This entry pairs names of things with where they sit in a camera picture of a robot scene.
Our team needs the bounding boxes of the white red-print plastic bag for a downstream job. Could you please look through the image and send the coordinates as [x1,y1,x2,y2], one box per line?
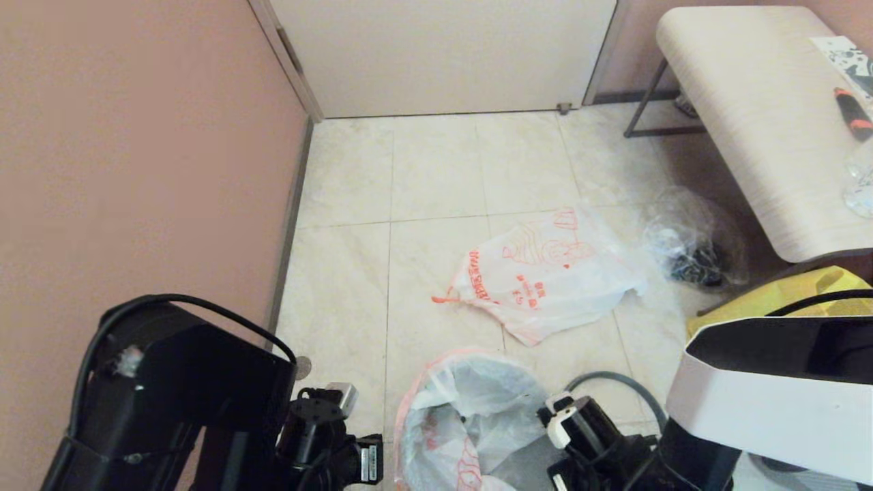
[394,346,557,491]

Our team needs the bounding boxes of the white bag with orange print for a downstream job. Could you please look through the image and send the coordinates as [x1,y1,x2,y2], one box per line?
[431,207,649,347]

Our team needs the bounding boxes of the clear bag with black items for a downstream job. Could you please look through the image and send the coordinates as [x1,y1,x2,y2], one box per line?
[642,185,749,288]

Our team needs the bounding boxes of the yellow fabric tote bag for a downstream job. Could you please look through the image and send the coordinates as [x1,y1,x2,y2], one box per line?
[687,266,873,338]

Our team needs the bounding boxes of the grey ribbed bin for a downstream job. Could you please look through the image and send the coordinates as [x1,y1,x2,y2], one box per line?
[733,453,873,491]

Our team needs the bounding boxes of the grey baseboard strip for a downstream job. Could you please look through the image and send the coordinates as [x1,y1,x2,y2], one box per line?
[263,117,316,348]

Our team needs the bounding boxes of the clear crumpled plastic bottle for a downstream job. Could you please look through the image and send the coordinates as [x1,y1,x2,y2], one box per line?
[843,140,873,219]

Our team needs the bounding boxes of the white wood-grain table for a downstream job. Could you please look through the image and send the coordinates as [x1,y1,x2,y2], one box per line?
[624,5,873,263]

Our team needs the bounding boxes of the white door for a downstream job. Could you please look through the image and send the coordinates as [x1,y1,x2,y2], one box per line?
[269,0,620,119]

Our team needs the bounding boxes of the black orange tool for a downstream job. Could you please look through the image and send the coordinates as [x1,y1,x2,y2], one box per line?
[833,87,873,142]

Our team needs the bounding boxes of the printed white paper sheet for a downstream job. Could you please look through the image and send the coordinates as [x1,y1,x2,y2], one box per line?
[810,35,873,83]

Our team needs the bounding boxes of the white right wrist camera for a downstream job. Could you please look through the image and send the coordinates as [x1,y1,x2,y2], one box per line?
[542,392,580,449]

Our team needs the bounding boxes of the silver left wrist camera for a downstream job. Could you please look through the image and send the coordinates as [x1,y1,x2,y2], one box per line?
[326,383,359,418]

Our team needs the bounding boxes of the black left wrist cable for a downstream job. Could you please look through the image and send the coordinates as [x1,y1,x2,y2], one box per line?
[68,293,299,437]

